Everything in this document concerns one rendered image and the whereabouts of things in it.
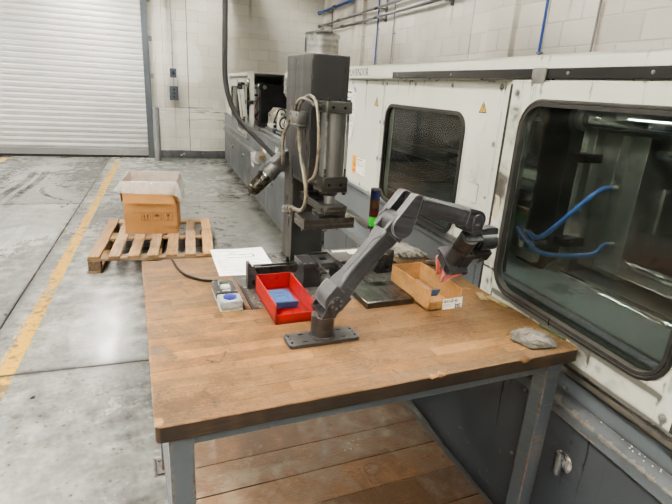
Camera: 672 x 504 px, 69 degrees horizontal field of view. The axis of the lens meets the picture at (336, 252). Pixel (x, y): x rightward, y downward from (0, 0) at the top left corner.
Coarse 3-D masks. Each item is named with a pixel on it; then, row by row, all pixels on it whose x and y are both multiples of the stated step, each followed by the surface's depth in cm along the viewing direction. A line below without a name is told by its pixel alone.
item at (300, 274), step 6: (294, 258) 173; (300, 264) 167; (300, 270) 167; (306, 270) 165; (312, 270) 166; (330, 270) 179; (336, 270) 173; (300, 276) 168; (306, 276) 166; (312, 276) 167; (318, 276) 168; (300, 282) 168; (306, 282) 167; (312, 282) 168; (318, 282) 168
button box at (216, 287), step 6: (174, 264) 179; (180, 270) 173; (186, 276) 170; (192, 276) 168; (216, 282) 159; (228, 282) 159; (216, 288) 155; (222, 288) 154; (228, 288) 154; (234, 288) 155; (216, 294) 151; (216, 300) 152
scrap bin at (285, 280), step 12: (264, 276) 161; (276, 276) 162; (288, 276) 164; (264, 288) 149; (276, 288) 164; (288, 288) 164; (300, 288) 154; (264, 300) 150; (300, 300) 155; (312, 300) 144; (276, 312) 139; (288, 312) 147; (300, 312) 142; (276, 324) 140
